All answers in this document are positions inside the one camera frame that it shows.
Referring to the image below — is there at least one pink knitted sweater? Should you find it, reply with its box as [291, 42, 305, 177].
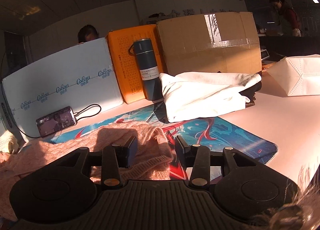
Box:
[0, 120, 174, 222]

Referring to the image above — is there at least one anime printed desk mat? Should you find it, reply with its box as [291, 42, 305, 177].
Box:
[47, 104, 279, 181]

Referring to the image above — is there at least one white folded cloth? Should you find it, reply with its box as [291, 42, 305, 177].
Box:
[159, 72, 261, 123]

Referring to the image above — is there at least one black smartphone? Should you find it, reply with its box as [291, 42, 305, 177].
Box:
[36, 106, 76, 138]

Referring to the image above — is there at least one black garment under cloth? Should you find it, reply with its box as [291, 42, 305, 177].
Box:
[239, 74, 262, 108]

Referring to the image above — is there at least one right light blue cardboard box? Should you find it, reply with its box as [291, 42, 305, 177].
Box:
[3, 38, 123, 141]

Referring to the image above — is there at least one light blue cardboard box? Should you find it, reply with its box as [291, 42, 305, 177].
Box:
[1, 84, 25, 147]
[3, 38, 123, 141]

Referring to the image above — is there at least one dark blue vacuum bottle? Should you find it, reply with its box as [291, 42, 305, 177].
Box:
[129, 38, 162, 101]

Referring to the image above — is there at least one white knitted sweater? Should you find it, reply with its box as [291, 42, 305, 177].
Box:
[0, 130, 19, 154]

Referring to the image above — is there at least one orange cardboard box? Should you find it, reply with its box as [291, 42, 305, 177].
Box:
[106, 24, 167, 104]

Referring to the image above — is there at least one brown cardboard box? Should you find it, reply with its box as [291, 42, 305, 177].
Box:
[157, 12, 262, 76]

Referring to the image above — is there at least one left light blue cardboard box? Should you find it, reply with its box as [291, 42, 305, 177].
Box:
[1, 84, 25, 147]

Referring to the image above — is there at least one person behind boxes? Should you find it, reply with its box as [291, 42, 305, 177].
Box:
[78, 24, 99, 44]

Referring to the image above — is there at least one white storage bag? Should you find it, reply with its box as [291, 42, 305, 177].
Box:
[267, 54, 320, 97]

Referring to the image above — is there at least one person in red top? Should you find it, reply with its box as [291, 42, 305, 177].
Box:
[269, 0, 301, 37]

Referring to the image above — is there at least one black charging cable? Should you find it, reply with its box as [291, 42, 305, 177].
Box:
[10, 103, 102, 140]

